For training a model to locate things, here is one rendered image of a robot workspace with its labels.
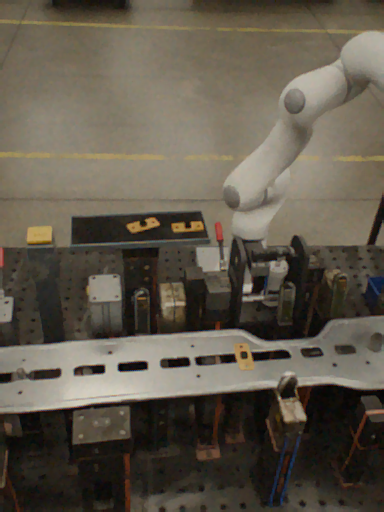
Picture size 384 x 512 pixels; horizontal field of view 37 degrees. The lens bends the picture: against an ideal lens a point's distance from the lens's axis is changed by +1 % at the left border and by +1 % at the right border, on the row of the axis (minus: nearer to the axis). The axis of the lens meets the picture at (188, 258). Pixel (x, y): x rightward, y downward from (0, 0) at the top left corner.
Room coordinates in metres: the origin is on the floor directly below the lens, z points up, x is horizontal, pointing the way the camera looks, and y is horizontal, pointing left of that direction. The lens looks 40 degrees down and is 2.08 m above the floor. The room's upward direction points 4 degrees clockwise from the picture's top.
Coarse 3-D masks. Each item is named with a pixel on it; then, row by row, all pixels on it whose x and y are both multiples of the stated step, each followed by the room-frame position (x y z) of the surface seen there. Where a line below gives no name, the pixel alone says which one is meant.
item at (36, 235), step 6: (30, 228) 1.19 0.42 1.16; (36, 228) 1.19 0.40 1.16; (42, 228) 1.19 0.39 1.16; (48, 228) 1.19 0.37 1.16; (30, 234) 1.16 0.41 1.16; (36, 234) 1.16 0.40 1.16; (42, 234) 1.16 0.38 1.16; (48, 234) 1.16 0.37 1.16; (30, 240) 1.14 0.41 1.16; (36, 240) 1.14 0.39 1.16; (42, 240) 1.14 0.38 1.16; (48, 240) 1.14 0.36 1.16
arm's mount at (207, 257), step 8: (200, 248) 1.60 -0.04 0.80; (208, 248) 1.60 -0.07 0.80; (216, 248) 1.60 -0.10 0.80; (224, 248) 1.61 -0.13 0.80; (200, 256) 1.55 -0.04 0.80; (208, 256) 1.55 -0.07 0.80; (216, 256) 1.56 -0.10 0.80; (224, 256) 1.56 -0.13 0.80; (200, 264) 1.51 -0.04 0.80; (208, 264) 1.51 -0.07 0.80; (216, 264) 1.51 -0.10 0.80
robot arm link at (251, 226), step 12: (288, 168) 1.51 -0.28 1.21; (276, 180) 1.45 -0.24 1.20; (288, 180) 1.48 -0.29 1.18; (276, 192) 1.44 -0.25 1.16; (288, 192) 1.48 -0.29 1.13; (264, 204) 1.47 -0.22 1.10; (276, 204) 1.46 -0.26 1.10; (240, 216) 1.45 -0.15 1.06; (252, 216) 1.44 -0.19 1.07; (264, 216) 1.44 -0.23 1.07; (240, 228) 1.42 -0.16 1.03; (252, 228) 1.41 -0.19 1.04; (264, 228) 1.42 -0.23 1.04; (252, 240) 1.41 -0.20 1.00
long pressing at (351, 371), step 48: (144, 336) 0.97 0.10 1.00; (192, 336) 0.99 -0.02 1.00; (240, 336) 1.00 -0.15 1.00; (336, 336) 1.02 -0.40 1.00; (0, 384) 0.80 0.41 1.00; (48, 384) 0.81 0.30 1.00; (96, 384) 0.82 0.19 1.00; (144, 384) 0.83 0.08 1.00; (192, 384) 0.84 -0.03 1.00; (240, 384) 0.85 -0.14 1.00; (336, 384) 0.87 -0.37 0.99
